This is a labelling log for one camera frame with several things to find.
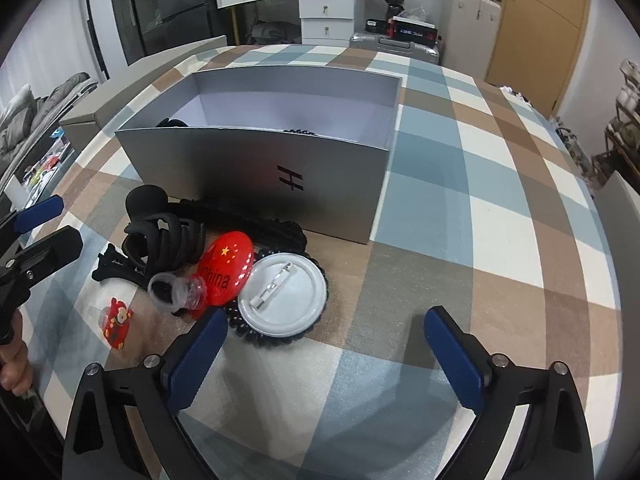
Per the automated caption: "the silver aluminium suitcase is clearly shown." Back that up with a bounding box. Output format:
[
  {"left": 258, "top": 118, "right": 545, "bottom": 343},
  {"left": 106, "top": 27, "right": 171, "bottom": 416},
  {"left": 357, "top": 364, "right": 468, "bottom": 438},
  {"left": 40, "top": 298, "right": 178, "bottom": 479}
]
[{"left": 349, "top": 32, "right": 440, "bottom": 65}]

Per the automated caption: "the black fluffy hair tie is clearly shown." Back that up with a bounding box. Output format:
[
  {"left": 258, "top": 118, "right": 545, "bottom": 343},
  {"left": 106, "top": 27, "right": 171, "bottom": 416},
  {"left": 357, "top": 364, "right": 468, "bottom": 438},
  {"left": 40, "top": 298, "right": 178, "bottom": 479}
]
[{"left": 124, "top": 183, "right": 168, "bottom": 219}]

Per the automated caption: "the shoe rack with shoes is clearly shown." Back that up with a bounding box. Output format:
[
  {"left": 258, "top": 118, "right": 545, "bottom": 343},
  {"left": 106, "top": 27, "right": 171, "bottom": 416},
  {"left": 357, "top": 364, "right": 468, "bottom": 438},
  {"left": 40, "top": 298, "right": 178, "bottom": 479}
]
[{"left": 591, "top": 60, "right": 640, "bottom": 192}]

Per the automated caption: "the white round pin badge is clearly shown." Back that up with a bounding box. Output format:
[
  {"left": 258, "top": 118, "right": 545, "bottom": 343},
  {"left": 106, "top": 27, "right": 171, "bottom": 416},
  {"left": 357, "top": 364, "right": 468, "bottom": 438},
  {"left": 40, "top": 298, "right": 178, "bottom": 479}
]
[{"left": 238, "top": 252, "right": 329, "bottom": 339}]

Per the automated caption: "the white storage cabinet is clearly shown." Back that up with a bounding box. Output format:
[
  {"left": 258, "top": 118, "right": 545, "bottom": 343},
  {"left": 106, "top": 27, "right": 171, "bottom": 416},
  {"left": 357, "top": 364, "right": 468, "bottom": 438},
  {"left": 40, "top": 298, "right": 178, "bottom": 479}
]
[{"left": 439, "top": 0, "right": 501, "bottom": 80}]

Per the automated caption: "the black claw hair clip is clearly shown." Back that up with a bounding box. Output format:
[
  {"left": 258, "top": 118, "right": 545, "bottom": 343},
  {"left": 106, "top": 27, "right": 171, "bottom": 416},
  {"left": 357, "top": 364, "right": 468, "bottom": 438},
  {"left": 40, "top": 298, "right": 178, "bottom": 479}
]
[{"left": 122, "top": 212, "right": 206, "bottom": 278}]

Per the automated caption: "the white curtain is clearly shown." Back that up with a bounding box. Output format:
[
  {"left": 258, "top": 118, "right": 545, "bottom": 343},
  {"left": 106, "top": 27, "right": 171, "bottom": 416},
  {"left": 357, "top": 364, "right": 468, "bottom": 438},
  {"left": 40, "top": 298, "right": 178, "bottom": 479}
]
[{"left": 1, "top": 0, "right": 105, "bottom": 106}]

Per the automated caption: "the silver grey open box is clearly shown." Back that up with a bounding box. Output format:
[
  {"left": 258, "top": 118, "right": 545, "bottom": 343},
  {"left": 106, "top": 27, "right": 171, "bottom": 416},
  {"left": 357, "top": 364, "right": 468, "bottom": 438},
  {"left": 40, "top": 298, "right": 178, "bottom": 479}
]
[{"left": 116, "top": 65, "right": 401, "bottom": 243}]

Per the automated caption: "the black bead bracelet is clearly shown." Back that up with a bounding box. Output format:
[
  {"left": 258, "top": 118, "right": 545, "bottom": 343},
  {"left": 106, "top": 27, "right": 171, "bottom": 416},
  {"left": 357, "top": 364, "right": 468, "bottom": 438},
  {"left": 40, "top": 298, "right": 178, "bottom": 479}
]
[{"left": 223, "top": 251, "right": 331, "bottom": 348}]

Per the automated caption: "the wooden door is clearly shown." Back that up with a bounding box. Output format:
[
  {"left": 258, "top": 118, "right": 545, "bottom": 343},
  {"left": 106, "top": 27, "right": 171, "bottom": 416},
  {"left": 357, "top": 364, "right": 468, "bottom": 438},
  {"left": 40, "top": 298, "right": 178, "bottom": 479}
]
[{"left": 486, "top": 0, "right": 590, "bottom": 117}]

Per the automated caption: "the checkered blue brown tablecloth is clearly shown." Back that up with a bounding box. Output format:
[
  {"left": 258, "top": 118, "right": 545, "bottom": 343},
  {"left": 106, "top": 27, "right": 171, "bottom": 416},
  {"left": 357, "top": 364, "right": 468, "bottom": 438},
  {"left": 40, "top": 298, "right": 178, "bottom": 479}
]
[{"left": 24, "top": 46, "right": 622, "bottom": 479}]

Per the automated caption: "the black red box on suitcase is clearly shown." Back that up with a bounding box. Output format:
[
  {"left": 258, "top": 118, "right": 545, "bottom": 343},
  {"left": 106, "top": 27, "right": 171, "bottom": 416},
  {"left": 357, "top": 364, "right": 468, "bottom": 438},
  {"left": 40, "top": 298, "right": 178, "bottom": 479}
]
[{"left": 388, "top": 16, "right": 438, "bottom": 47}]

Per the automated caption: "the grey bag under desk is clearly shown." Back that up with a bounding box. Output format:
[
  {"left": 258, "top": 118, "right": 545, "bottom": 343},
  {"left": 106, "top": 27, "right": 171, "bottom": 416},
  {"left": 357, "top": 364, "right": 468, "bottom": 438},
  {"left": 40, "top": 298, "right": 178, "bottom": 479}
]
[{"left": 247, "top": 21, "right": 302, "bottom": 46}]

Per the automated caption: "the red China flag badge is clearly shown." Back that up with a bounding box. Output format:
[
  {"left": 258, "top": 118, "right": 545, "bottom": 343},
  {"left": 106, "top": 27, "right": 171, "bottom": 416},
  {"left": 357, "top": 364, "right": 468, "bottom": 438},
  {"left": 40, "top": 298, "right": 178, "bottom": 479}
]
[{"left": 191, "top": 231, "right": 255, "bottom": 320}]

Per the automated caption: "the person's left hand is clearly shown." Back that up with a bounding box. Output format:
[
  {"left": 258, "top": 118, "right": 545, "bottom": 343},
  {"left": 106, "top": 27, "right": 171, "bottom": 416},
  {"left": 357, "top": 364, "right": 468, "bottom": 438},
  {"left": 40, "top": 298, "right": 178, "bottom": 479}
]
[{"left": 1, "top": 310, "right": 34, "bottom": 396}]

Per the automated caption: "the black refrigerator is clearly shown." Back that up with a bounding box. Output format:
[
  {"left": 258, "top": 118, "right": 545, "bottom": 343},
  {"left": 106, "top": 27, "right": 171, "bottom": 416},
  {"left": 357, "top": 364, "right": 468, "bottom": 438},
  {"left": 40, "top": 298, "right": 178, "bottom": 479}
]
[{"left": 112, "top": 0, "right": 228, "bottom": 63}]

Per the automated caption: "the clear plastic toy ring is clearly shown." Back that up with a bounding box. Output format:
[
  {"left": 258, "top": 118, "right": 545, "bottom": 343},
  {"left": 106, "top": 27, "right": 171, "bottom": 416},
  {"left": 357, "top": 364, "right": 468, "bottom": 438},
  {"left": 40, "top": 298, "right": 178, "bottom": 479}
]
[{"left": 146, "top": 273, "right": 208, "bottom": 314}]

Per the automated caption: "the bed with grey bedding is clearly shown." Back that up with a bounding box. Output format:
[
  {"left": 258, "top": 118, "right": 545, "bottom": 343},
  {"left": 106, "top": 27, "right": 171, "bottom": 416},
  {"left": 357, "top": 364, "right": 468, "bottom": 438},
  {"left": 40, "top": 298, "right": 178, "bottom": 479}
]
[{"left": 1, "top": 72, "right": 98, "bottom": 192}]

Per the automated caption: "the grey box lid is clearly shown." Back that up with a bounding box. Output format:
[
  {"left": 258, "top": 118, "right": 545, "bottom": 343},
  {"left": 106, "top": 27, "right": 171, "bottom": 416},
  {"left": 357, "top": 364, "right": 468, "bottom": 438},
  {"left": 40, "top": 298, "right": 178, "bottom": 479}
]
[{"left": 61, "top": 36, "right": 227, "bottom": 153}]

